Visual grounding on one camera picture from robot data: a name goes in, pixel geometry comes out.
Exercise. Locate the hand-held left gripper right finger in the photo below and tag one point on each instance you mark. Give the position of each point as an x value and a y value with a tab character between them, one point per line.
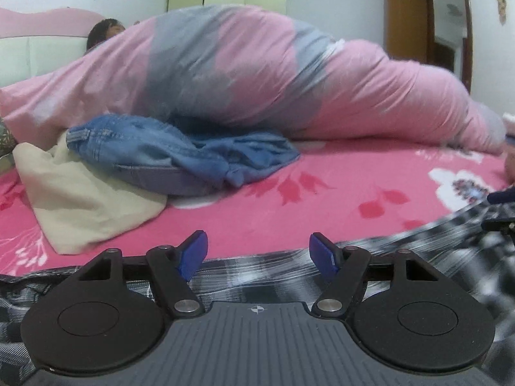
322	253

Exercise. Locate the pink grey duvet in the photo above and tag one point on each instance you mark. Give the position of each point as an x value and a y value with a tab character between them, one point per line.
249	68

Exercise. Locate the cream cloth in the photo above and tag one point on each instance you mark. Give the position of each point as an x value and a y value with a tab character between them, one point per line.
84	205

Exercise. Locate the pink floral bed blanket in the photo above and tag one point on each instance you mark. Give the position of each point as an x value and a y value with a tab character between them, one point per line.
281	217

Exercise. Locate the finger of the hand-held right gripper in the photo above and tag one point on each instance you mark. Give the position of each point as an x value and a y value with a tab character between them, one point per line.
503	198
501	226

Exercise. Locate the blue denim jeans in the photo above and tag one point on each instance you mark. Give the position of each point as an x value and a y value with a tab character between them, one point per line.
132	140

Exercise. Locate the black white plaid shirt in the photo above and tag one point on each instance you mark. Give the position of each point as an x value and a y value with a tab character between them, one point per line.
261	273

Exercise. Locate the green patterned pillow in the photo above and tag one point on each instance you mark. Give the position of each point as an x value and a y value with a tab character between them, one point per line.
5	144

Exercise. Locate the yellowed wall hook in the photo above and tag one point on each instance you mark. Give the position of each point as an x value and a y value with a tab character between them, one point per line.
502	6

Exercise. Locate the wooden door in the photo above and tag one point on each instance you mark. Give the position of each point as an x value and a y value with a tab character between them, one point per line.
406	16

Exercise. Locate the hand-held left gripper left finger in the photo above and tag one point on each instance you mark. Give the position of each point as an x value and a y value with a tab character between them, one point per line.
195	251

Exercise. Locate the pink white headboard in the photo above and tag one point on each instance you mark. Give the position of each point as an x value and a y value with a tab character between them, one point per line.
36	48

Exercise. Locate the lavender grey garment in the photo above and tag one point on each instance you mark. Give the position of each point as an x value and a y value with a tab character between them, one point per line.
165	181

